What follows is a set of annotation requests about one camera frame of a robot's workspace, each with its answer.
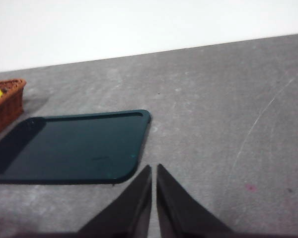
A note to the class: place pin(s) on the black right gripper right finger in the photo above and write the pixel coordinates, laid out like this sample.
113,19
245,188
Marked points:
178,213

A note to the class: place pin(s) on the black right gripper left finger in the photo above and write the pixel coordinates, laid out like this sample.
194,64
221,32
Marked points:
129,213

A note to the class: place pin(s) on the brown wicker basket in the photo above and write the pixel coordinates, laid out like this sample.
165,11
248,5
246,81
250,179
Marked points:
7,111

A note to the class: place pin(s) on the dark rectangular tray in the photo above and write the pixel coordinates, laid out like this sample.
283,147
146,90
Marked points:
72,148

